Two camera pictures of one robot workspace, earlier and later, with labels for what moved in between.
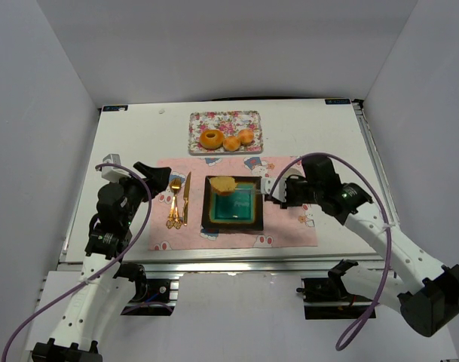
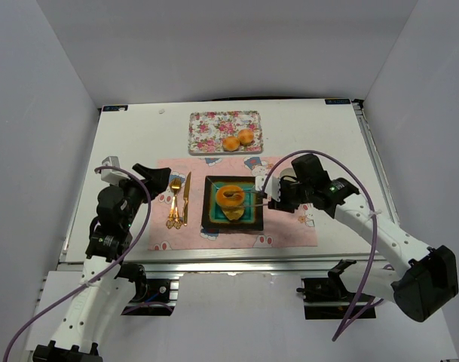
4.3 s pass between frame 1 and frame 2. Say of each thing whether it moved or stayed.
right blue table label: stayed
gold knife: stayed
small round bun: stayed
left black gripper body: stayed
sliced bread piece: moved
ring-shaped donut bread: moved
